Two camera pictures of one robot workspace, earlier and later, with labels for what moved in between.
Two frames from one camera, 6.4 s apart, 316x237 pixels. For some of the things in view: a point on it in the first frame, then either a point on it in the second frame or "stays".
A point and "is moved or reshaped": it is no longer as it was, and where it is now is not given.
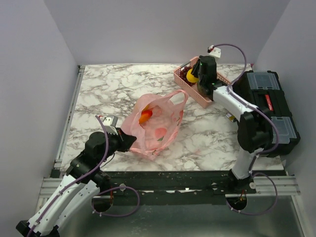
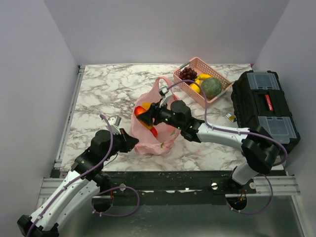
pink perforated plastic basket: x=192 y=91 stays
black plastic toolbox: x=262 y=89 stays
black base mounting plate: x=173 y=187 stays
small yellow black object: x=231 y=117 stays
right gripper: x=194 y=72 -> x=156 y=111
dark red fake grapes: x=183 y=73 stays
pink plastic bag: x=153 y=122 is moved or reshaped
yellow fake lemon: x=190 y=78 -> x=195 y=87
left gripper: x=126 y=140 stays
